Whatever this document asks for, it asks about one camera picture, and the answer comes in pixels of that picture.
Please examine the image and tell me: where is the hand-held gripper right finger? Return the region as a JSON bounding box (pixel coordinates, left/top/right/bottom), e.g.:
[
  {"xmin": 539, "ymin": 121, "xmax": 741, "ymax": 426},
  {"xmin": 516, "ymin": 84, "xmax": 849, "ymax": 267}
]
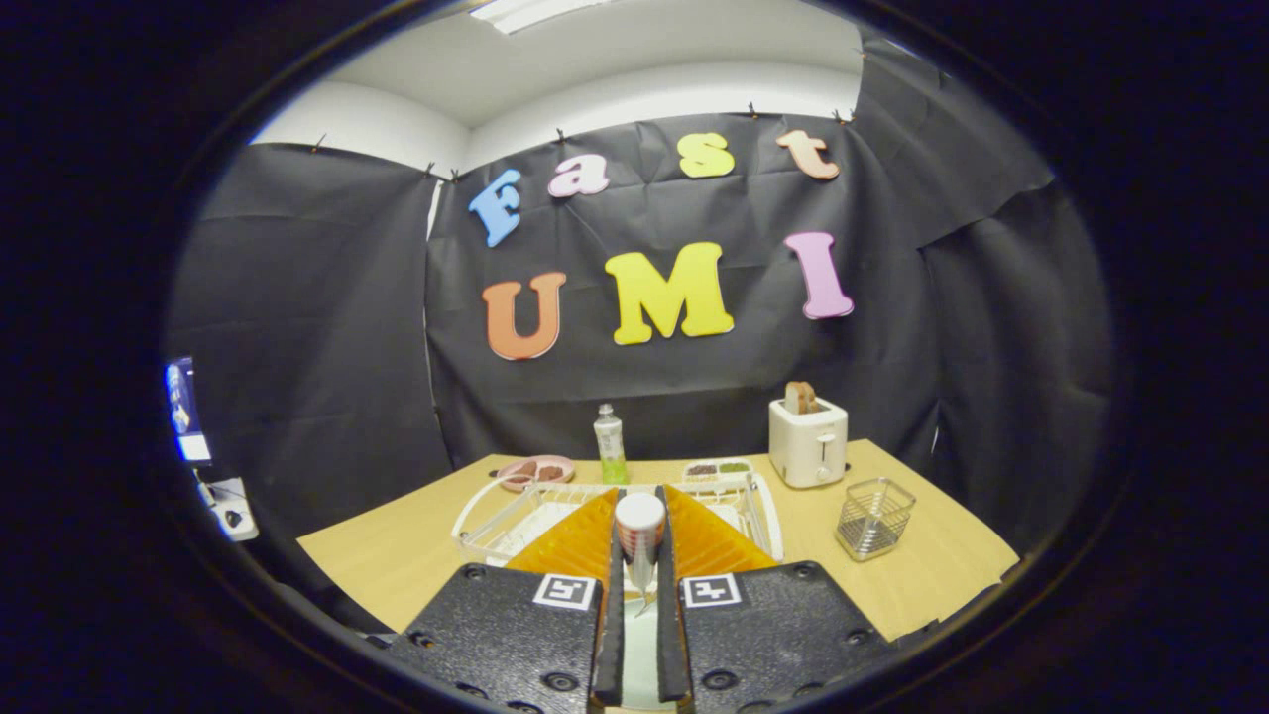
[{"xmin": 654, "ymin": 484, "xmax": 898, "ymax": 713}]

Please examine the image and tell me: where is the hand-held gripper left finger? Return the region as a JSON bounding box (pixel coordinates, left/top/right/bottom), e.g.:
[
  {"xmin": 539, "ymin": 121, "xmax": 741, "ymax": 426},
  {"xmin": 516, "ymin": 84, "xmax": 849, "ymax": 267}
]
[{"xmin": 382, "ymin": 486, "xmax": 626, "ymax": 713}]

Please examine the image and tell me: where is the pink checked handle spoon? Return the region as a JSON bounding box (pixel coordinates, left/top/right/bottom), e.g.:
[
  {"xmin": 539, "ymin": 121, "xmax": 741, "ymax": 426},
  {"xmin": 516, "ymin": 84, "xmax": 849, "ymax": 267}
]
[{"xmin": 615, "ymin": 493, "xmax": 667, "ymax": 618}]

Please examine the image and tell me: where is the white dish rack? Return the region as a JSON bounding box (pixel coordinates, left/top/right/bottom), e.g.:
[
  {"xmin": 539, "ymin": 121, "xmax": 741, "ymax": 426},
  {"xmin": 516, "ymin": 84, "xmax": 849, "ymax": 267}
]
[{"xmin": 451, "ymin": 472, "xmax": 784, "ymax": 566}]

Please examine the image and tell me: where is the metal wire basket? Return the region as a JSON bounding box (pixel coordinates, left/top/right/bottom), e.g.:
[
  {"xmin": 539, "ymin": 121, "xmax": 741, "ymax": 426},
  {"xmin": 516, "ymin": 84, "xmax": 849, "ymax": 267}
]
[{"xmin": 835, "ymin": 478, "xmax": 917, "ymax": 563}]

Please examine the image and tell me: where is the pink plate with food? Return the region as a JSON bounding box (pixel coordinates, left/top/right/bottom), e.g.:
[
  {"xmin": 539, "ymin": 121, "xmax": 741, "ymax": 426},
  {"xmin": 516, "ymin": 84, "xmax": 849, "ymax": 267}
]
[{"xmin": 496, "ymin": 455, "xmax": 576, "ymax": 494}]

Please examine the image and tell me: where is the green dish soap bottle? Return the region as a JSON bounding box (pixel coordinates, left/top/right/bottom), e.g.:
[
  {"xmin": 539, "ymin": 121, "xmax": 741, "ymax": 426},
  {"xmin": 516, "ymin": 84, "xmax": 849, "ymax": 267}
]
[{"xmin": 593, "ymin": 404, "xmax": 631, "ymax": 486}]

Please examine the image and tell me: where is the white toaster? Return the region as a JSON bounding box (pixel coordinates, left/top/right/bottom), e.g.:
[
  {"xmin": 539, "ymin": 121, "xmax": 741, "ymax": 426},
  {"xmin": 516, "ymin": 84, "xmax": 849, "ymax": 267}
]
[{"xmin": 768, "ymin": 398, "xmax": 850, "ymax": 489}]

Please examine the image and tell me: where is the white device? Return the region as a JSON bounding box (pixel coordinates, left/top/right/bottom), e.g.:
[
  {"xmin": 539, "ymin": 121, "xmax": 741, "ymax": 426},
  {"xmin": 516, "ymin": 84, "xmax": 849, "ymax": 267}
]
[{"xmin": 198, "ymin": 478, "xmax": 261, "ymax": 542}]

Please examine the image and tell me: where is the black backdrop cloth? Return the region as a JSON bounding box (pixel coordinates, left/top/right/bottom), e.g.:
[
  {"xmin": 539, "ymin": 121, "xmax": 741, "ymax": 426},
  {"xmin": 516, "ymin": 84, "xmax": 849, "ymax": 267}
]
[{"xmin": 164, "ymin": 25, "xmax": 1116, "ymax": 556}]

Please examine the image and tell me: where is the computer monitor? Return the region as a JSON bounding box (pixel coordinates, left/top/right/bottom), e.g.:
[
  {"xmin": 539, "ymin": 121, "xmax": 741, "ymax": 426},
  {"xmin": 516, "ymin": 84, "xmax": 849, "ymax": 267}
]
[{"xmin": 164, "ymin": 357, "xmax": 212, "ymax": 465}]

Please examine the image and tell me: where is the ceiling light panel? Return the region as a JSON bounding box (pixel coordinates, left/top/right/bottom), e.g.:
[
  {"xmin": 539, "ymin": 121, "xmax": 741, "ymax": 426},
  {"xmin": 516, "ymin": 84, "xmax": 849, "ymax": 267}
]
[{"xmin": 471, "ymin": 0, "xmax": 616, "ymax": 36}]

